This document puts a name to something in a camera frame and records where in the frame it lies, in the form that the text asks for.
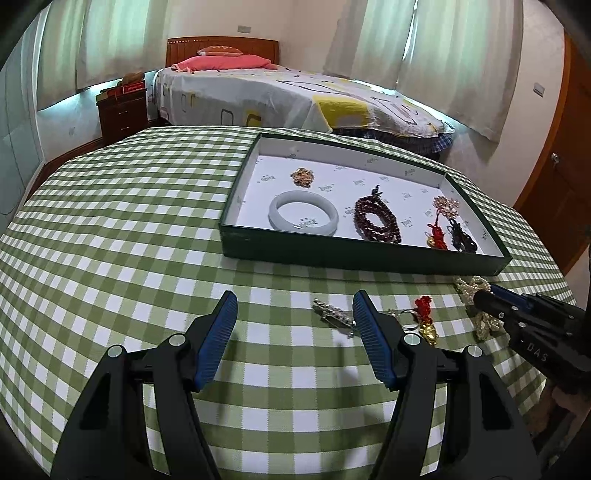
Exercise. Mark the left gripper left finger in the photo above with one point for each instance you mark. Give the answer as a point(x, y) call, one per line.
point(105, 436)

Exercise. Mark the red box on nightstand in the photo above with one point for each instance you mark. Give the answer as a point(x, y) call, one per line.
point(131, 82)

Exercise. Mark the pink pillow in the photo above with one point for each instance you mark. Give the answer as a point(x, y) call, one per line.
point(204, 63)

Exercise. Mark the pale jade bangle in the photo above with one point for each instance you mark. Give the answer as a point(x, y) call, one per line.
point(303, 212)

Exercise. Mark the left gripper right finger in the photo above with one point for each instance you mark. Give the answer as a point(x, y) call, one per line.
point(484, 434)

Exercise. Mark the red tassel gold charm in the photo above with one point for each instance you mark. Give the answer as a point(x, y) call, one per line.
point(436, 239)

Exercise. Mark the small gold brooch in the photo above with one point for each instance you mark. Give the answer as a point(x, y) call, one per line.
point(303, 177)

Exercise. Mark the window curtain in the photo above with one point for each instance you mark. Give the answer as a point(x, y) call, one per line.
point(85, 43)
point(459, 57)

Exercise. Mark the black bead charm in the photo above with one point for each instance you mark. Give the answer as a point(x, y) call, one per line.
point(461, 241)

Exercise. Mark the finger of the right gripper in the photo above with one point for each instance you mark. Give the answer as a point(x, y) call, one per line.
point(510, 293)
point(505, 311)

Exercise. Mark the rose gold flower brooch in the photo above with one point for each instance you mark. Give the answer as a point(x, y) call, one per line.
point(447, 207)

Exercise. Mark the orange patterned pillow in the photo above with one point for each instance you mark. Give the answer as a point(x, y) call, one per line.
point(220, 51)

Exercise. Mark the silver rhinestone brooch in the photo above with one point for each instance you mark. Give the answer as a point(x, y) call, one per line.
point(335, 317)

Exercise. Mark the green checkered tablecloth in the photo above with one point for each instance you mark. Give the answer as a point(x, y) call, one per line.
point(119, 246)

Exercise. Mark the bed with patterned sheet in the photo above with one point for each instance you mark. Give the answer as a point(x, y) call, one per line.
point(285, 98)

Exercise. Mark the left window curtain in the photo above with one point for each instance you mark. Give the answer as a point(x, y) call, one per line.
point(85, 43)

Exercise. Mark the dark wooden nightstand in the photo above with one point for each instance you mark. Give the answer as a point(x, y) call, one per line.
point(121, 114)

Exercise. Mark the wooden headboard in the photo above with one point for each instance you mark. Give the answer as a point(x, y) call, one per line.
point(182, 48)

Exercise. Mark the wooden door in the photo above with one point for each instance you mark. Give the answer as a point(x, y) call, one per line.
point(556, 198)

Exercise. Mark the right window curtain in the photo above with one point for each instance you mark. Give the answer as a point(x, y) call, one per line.
point(459, 57)

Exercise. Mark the dark green jewelry tray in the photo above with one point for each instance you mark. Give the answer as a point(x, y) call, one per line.
point(385, 203)

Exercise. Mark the glass wardrobe door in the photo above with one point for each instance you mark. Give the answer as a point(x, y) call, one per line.
point(21, 151)

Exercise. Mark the red knot gold pig charm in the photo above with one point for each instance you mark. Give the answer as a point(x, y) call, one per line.
point(424, 324)

